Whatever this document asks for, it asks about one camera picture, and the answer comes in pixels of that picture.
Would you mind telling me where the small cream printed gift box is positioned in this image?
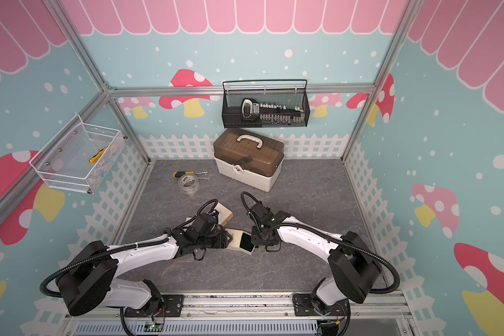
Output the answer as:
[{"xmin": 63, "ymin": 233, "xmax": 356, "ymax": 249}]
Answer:
[{"xmin": 226, "ymin": 229, "xmax": 255, "ymax": 256}]

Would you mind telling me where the cream square gift box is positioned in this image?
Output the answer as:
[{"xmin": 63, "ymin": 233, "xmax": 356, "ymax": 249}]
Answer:
[{"xmin": 214, "ymin": 203, "xmax": 233, "ymax": 226}]

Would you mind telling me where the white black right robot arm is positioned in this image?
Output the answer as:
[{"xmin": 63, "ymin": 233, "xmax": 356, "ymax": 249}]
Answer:
[{"xmin": 240, "ymin": 191, "xmax": 400, "ymax": 315}]

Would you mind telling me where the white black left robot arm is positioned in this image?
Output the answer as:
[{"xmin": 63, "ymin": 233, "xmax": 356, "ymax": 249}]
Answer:
[{"xmin": 39, "ymin": 199, "xmax": 233, "ymax": 316}]

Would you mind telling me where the white storage box brown lid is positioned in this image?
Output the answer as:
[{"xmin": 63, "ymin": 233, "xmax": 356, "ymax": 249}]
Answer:
[{"xmin": 214, "ymin": 128, "xmax": 284, "ymax": 192}]

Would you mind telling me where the clear packing tape roll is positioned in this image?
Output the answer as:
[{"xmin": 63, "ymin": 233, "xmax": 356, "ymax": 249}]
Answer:
[{"xmin": 178, "ymin": 174, "xmax": 200, "ymax": 195}]

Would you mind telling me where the socket wrench set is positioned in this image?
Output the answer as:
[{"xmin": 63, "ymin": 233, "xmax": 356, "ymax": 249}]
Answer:
[{"xmin": 241, "ymin": 99, "xmax": 306, "ymax": 126}]

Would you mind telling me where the yellow utility knife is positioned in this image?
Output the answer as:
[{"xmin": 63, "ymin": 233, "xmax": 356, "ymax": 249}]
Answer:
[{"xmin": 89, "ymin": 147, "xmax": 107, "ymax": 165}]

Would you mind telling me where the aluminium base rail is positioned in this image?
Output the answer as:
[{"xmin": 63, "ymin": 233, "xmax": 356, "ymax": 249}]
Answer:
[{"xmin": 58, "ymin": 291, "xmax": 419, "ymax": 335}]

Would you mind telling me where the yellow black handled screwdriver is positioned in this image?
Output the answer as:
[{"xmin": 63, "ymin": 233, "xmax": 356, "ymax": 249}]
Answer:
[{"xmin": 173, "ymin": 171, "xmax": 208, "ymax": 178}]

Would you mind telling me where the black wire wall basket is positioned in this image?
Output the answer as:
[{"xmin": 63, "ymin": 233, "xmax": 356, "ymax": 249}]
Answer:
[{"xmin": 222, "ymin": 79, "xmax": 310, "ymax": 128}]

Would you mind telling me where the white wire wall basket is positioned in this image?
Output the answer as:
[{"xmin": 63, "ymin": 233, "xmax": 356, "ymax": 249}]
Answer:
[{"xmin": 29, "ymin": 116, "xmax": 125, "ymax": 194}]

